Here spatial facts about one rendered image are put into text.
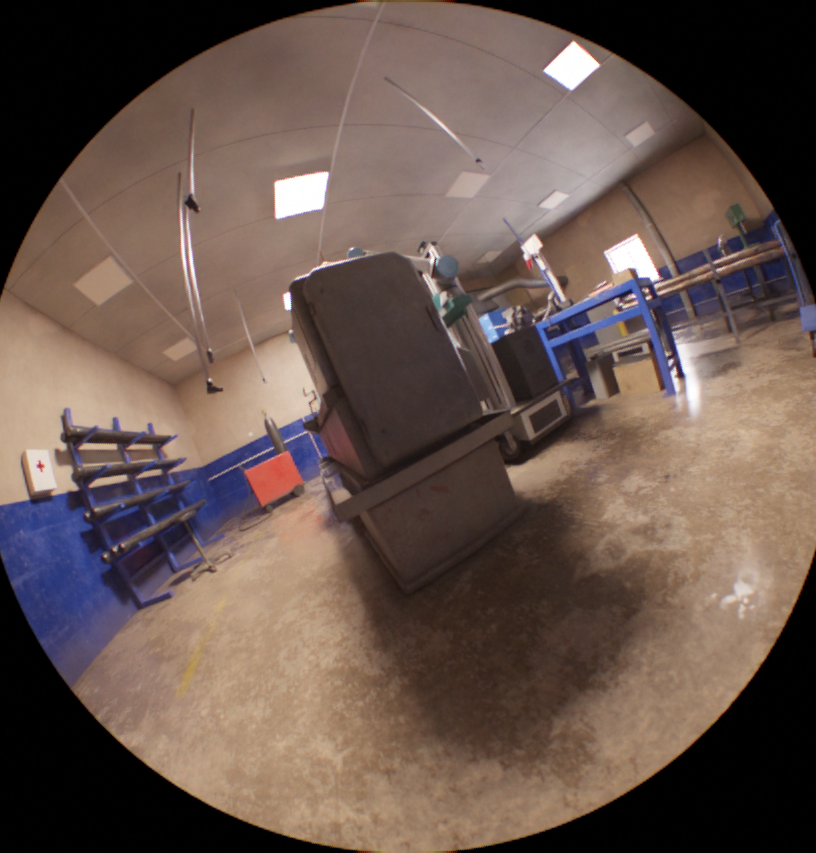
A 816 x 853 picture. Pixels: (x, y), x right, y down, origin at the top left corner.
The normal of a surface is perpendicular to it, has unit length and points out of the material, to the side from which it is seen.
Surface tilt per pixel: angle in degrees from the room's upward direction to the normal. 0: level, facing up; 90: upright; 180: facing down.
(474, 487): 90
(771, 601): 0
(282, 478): 90
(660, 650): 0
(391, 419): 90
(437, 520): 90
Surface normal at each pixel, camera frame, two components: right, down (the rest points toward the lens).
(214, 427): 0.33, -0.07
